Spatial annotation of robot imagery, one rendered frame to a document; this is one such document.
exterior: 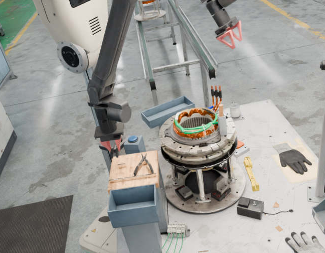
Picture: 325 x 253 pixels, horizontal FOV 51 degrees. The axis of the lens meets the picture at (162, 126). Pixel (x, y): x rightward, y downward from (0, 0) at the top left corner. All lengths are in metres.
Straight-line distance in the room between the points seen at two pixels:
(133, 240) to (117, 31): 0.75
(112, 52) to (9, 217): 2.26
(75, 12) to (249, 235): 1.09
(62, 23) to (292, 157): 1.18
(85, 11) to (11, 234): 1.97
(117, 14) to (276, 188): 1.02
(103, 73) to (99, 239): 1.37
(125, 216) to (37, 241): 1.62
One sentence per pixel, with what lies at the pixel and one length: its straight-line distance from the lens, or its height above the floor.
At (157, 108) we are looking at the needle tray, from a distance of 1.72.
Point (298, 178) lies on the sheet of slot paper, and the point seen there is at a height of 0.78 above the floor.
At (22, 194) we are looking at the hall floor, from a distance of 3.27.
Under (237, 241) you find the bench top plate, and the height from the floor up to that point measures 0.78.
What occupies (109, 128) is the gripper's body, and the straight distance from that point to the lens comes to 1.18.
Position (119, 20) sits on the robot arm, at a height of 1.65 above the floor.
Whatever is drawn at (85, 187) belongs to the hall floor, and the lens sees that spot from 3.04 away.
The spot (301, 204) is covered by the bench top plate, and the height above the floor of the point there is 0.78.
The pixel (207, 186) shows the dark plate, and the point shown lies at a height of 0.78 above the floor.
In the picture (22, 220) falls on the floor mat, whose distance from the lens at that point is 3.00.
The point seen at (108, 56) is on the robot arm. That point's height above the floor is 1.55.
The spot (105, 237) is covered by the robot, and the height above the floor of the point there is 0.26.
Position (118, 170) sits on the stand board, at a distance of 1.36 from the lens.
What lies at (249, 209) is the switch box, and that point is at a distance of 1.46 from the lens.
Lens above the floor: 1.91
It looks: 33 degrees down
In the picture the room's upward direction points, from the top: 11 degrees counter-clockwise
